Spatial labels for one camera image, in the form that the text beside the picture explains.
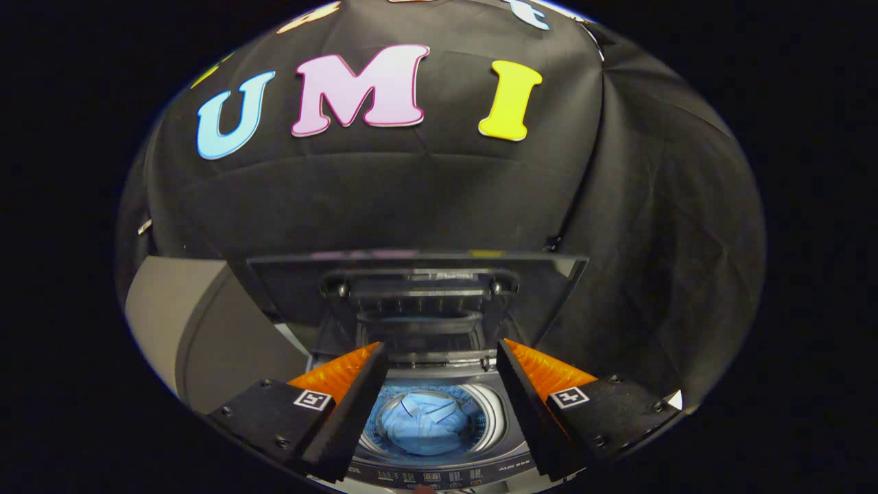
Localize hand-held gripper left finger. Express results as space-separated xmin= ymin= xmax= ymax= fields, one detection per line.
xmin=204 ymin=341 xmax=390 ymax=484

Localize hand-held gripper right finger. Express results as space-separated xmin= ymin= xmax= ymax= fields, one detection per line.
xmin=496 ymin=338 xmax=683 ymax=482

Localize light blue polo shirt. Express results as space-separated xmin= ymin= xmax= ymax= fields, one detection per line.
xmin=377 ymin=390 xmax=474 ymax=456

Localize grey washing machine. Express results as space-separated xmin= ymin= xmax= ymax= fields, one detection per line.
xmin=305 ymin=343 xmax=544 ymax=492

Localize dark glass washing machine lid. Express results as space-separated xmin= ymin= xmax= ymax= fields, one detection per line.
xmin=246 ymin=250 xmax=590 ymax=366

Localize black backdrop cloth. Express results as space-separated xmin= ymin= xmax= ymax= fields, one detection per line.
xmin=115 ymin=0 xmax=766 ymax=412

